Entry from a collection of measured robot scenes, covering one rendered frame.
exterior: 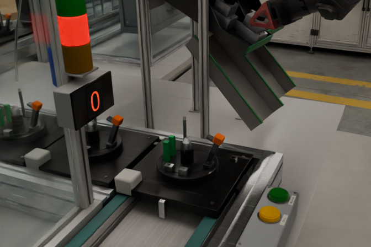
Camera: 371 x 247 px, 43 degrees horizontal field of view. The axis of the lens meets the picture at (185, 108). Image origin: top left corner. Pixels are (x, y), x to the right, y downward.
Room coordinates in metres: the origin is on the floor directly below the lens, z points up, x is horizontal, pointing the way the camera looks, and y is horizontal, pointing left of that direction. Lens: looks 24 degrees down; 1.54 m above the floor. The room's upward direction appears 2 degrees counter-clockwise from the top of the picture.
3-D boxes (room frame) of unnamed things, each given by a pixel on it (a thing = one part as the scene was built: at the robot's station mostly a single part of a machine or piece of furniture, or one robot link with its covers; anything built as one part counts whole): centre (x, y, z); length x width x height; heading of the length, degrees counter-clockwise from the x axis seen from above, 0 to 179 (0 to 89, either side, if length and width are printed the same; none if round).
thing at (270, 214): (0.75, -0.16, 0.96); 0.04 x 0.04 x 0.02
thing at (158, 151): (0.92, 0.00, 0.96); 0.24 x 0.24 x 0.02; 64
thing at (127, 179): (0.87, 0.13, 0.97); 0.05 x 0.05 x 0.04; 64
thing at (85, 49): (0.79, 0.19, 1.28); 0.05 x 0.05 x 0.05
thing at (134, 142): (1.03, 0.23, 1.01); 0.24 x 0.24 x 0.13; 64
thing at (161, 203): (0.80, 0.05, 0.95); 0.01 x 0.01 x 0.04; 64
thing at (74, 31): (0.79, 0.19, 1.33); 0.05 x 0.05 x 0.05
